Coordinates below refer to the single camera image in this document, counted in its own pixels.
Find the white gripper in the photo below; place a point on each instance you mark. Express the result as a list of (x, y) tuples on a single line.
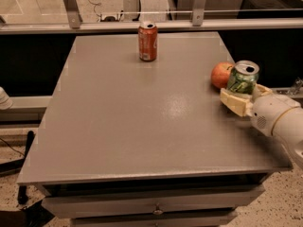
[(267, 111)]

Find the green soda can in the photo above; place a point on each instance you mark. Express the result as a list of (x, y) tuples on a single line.
[(243, 77)]

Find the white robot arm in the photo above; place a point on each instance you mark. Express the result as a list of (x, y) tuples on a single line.
[(292, 143)]

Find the red apple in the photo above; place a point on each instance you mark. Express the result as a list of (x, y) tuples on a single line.
[(220, 74)]

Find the orange soda can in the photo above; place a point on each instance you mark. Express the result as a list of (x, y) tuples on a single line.
[(147, 40)]

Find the grey metal railing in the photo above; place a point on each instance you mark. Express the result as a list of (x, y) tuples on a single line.
[(96, 16)]

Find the grey cabinet with drawers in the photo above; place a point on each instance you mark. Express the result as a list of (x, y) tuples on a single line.
[(121, 137)]

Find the round metal drawer knob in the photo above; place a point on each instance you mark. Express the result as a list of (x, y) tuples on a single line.
[(157, 211)]

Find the white cylindrical object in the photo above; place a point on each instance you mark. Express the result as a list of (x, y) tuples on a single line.
[(5, 101)]

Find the black chair base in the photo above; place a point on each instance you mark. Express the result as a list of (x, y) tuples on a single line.
[(32, 216)]

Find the metal bracket clamp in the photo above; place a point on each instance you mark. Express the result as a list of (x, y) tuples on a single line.
[(294, 89)]

